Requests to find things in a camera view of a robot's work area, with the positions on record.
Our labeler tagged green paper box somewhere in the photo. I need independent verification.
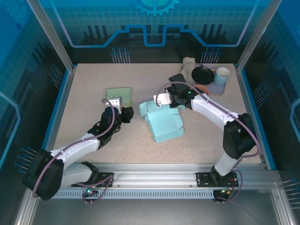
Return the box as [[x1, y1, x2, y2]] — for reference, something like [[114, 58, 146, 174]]
[[105, 88, 132, 108]]

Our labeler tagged light blue paper box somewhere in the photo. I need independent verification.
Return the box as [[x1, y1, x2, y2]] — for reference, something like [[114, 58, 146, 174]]
[[139, 101, 185, 143]]

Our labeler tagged pink speckled ceramic cup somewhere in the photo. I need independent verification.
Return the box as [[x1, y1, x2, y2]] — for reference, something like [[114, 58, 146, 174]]
[[194, 84, 210, 95]]

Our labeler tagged black plate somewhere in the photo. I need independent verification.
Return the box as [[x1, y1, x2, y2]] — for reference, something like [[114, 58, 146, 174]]
[[191, 66, 215, 85]]

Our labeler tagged beige cloth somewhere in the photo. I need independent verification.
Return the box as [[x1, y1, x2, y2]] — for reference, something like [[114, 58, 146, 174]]
[[180, 57, 196, 83]]

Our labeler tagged lavender tray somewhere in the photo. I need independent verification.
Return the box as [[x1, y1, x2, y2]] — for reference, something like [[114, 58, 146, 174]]
[[195, 63, 227, 95]]

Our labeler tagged light blue mug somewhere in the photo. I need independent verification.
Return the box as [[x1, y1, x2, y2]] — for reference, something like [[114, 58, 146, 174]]
[[213, 67, 231, 87]]

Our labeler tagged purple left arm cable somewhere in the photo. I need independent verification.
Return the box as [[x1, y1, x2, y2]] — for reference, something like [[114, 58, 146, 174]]
[[31, 98, 116, 204]]

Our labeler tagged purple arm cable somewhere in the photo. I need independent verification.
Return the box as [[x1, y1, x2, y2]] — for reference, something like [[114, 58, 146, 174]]
[[156, 81, 260, 204], [31, 98, 116, 204]]

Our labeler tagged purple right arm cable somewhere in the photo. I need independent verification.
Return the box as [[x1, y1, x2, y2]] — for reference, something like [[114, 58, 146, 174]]
[[156, 81, 260, 204]]

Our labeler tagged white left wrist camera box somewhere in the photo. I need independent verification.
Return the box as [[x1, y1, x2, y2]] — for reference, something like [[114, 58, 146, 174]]
[[111, 96, 125, 115]]

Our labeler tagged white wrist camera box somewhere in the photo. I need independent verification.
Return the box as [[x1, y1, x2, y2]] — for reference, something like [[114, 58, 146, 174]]
[[153, 92, 172, 108], [111, 96, 125, 115]]

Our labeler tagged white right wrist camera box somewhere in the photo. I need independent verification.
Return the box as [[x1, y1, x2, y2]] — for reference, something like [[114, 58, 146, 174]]
[[153, 92, 172, 108]]

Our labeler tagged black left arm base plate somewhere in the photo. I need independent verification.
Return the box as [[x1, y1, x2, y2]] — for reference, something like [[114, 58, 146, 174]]
[[93, 172, 115, 188]]

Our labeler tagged aluminium frame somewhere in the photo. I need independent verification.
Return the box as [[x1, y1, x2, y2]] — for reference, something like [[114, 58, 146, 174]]
[[14, 0, 293, 225]]

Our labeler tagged slotted metal cable duct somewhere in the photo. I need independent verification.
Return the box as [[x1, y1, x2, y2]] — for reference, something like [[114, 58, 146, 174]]
[[50, 190, 218, 200]]

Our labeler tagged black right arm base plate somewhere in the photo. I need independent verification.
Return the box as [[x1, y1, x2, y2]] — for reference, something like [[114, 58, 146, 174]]
[[195, 172, 240, 188]]

